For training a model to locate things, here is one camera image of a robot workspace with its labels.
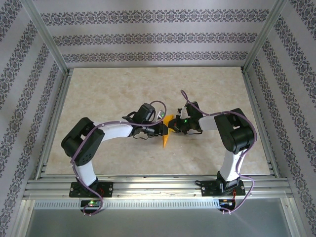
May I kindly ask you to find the aluminium side rail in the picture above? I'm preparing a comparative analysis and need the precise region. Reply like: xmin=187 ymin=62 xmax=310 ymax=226
xmin=241 ymin=69 xmax=281 ymax=177
xmin=34 ymin=69 xmax=74 ymax=180

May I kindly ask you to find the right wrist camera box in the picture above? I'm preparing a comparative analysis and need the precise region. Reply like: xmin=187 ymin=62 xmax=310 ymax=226
xmin=177 ymin=106 xmax=190 ymax=119

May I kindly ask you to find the long aluminium mounting rail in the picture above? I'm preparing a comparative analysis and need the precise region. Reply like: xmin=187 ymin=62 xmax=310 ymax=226
xmin=23 ymin=176 xmax=293 ymax=199

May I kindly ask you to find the grey metal panel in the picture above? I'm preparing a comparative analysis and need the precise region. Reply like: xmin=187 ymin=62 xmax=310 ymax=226
xmin=19 ymin=199 xmax=299 ymax=237

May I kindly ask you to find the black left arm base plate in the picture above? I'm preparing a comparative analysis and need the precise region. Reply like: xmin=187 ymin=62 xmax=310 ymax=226
xmin=70 ymin=181 xmax=114 ymax=198

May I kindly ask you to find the controller board with green light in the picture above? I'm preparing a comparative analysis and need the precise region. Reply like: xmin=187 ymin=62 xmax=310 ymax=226
xmin=80 ymin=199 xmax=103 ymax=213

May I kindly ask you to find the aluminium frame post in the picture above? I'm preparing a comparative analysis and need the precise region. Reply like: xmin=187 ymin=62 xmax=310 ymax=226
xmin=21 ymin=0 xmax=70 ymax=75
xmin=241 ymin=0 xmax=289 ymax=72

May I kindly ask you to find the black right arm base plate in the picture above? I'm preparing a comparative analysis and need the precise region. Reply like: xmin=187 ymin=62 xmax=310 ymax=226
xmin=201 ymin=182 xmax=246 ymax=198

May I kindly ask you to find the yellow paper sheet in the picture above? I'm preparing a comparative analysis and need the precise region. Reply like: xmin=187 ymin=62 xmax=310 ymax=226
xmin=161 ymin=114 xmax=176 ymax=149

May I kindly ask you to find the slotted grey cable duct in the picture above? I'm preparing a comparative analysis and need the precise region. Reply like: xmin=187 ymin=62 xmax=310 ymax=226
xmin=33 ymin=198 xmax=220 ymax=209

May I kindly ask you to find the small black controller board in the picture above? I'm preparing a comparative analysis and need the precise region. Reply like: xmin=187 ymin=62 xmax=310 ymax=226
xmin=219 ymin=198 xmax=237 ymax=213

